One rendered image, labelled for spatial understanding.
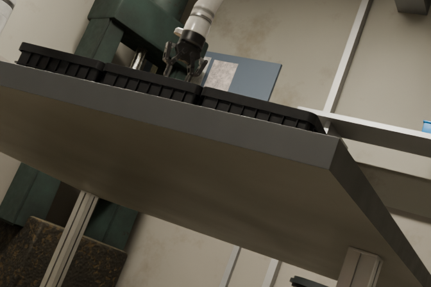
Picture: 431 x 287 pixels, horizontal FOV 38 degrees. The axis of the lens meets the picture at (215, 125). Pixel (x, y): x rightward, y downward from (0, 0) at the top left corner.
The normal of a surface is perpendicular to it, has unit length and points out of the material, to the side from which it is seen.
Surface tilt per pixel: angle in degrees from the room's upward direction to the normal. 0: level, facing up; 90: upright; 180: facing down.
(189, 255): 90
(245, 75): 90
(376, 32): 90
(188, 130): 90
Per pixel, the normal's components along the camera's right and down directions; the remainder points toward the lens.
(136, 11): 0.68, 0.08
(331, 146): -0.41, -0.37
